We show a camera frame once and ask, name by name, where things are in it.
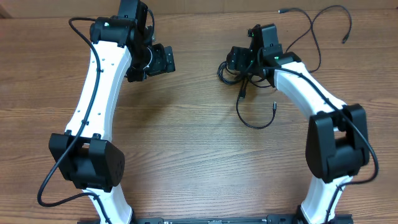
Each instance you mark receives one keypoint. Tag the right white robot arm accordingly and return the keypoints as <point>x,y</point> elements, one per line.
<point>337,144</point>

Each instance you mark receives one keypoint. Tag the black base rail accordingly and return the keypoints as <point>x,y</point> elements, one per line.
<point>214,220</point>

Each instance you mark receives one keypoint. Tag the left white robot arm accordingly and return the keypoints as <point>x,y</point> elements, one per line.
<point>122,48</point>

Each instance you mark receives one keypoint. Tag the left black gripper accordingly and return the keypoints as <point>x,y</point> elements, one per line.
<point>164,60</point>

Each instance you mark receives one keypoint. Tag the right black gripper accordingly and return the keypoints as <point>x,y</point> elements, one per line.
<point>237,59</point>

